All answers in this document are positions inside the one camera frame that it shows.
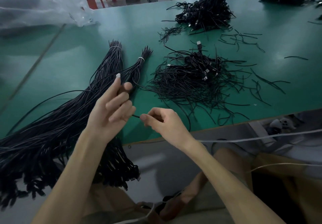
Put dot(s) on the person's right hand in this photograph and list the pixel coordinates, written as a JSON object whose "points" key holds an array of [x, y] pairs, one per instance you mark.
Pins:
{"points": [[167, 128]]}

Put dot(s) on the person's left hand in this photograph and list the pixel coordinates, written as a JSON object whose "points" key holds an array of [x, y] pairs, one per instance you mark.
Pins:
{"points": [[100, 120]]}

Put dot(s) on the person's left thumb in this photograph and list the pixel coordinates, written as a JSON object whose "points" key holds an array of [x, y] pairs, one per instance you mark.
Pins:
{"points": [[127, 87]]}

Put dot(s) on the person's left middle finger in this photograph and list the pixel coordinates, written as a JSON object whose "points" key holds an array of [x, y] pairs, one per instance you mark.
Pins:
{"points": [[118, 100]]}

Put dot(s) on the person's left little finger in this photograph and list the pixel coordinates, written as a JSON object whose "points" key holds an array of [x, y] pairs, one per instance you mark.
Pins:
{"points": [[125, 115]]}

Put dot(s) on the person's right thumb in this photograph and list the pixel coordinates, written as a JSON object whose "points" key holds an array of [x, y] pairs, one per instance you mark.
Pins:
{"points": [[150, 125]]}

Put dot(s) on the person's right forearm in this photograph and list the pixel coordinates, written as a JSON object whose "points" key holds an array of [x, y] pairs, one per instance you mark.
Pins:
{"points": [[226, 183]]}

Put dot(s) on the person's left forearm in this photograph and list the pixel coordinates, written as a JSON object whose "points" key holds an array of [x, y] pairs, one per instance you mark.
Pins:
{"points": [[73, 178]]}

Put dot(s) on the person's right leg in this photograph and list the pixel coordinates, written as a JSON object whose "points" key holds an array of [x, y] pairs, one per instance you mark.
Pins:
{"points": [[227, 159]]}

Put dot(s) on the clear plastic bag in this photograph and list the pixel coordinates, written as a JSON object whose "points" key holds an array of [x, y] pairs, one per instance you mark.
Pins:
{"points": [[42, 7]]}

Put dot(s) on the grey plush toy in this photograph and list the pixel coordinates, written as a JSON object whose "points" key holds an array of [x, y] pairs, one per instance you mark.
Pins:
{"points": [[281, 124]]}

